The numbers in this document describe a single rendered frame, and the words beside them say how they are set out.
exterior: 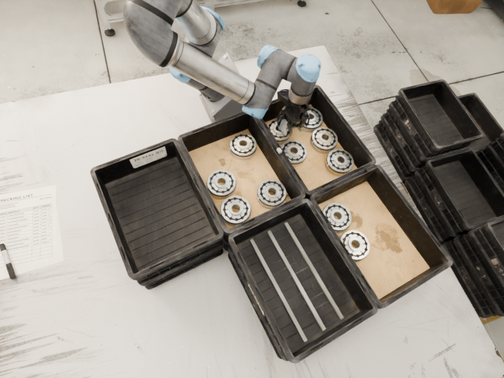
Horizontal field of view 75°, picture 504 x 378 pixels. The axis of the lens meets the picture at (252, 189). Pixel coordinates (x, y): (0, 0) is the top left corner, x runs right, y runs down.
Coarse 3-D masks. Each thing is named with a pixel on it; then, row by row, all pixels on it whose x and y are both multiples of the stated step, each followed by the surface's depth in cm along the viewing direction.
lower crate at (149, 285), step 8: (200, 256) 108; (208, 256) 114; (216, 256) 119; (192, 264) 112; (200, 264) 117; (168, 272) 105; (176, 272) 111; (184, 272) 115; (136, 280) 103; (152, 280) 103; (160, 280) 113; (168, 280) 114; (152, 288) 112
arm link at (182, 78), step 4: (196, 48) 117; (204, 52) 118; (172, 72) 120; (176, 72) 119; (176, 76) 119; (180, 76) 119; (184, 76) 119; (188, 76) 119; (180, 80) 121; (184, 80) 121; (188, 80) 121; (192, 80) 122; (188, 84) 124; (192, 84) 124; (196, 84) 124; (200, 84) 125; (196, 88) 129; (200, 88) 128
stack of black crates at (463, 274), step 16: (496, 224) 159; (464, 240) 163; (480, 240) 154; (496, 240) 144; (464, 256) 164; (480, 256) 156; (496, 256) 147; (464, 272) 167; (480, 272) 158; (496, 272) 148; (464, 288) 169; (480, 288) 161; (496, 288) 152; (480, 304) 163; (496, 304) 153
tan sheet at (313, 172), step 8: (296, 128) 132; (296, 136) 130; (304, 136) 130; (304, 144) 129; (312, 152) 127; (304, 160) 126; (312, 160) 126; (320, 160) 126; (296, 168) 124; (304, 168) 124; (312, 168) 124; (320, 168) 125; (352, 168) 126; (304, 176) 123; (312, 176) 123; (320, 176) 123; (328, 176) 123; (336, 176) 124; (312, 184) 121; (320, 184) 122
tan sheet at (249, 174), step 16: (208, 144) 125; (224, 144) 126; (256, 144) 127; (208, 160) 122; (224, 160) 123; (240, 160) 123; (256, 160) 124; (240, 176) 120; (256, 176) 121; (272, 176) 122; (240, 192) 118; (256, 208) 116
